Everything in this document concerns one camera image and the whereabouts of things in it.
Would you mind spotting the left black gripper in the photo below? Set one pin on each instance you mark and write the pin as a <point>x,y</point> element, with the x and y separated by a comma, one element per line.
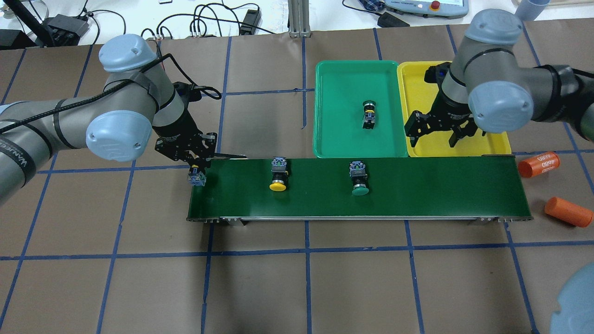
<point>179,129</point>

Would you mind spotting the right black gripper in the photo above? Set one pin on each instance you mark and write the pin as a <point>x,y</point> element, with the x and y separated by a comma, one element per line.
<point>451,106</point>

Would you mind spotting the yellow push button switch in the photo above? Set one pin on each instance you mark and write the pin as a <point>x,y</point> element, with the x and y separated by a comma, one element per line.
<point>196,175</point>
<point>280,174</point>

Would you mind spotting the green push button switch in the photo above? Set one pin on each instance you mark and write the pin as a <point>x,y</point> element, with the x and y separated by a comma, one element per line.
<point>369,115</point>
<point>359,177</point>

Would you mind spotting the orange cylinder with 4680 print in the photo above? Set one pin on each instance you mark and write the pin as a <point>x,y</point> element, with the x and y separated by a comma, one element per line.
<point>538,164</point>

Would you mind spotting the plain orange cylinder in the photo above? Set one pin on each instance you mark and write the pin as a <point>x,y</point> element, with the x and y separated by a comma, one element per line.
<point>569,212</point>

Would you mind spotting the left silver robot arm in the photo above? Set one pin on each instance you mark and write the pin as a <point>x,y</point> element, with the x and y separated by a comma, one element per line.
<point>138,99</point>

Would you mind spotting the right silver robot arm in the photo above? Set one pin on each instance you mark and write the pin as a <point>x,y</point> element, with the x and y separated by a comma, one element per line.
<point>268,81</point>

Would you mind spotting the yellow plastic tray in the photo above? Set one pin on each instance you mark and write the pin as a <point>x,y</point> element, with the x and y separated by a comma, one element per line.
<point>416,94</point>

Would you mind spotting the green conveyor belt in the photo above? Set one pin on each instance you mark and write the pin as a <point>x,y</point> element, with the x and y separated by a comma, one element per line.
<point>479,188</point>

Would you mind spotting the green plastic tray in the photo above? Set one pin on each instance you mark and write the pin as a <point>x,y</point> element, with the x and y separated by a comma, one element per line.
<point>341,88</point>

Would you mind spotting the black power adapter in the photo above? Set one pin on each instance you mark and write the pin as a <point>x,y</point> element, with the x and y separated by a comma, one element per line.
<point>250,22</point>

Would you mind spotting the blue plastic cup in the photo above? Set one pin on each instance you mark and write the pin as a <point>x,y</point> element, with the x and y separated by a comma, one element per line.
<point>529,10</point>

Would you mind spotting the aluminium frame post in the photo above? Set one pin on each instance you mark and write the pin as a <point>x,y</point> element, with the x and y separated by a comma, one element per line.
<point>299,19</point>

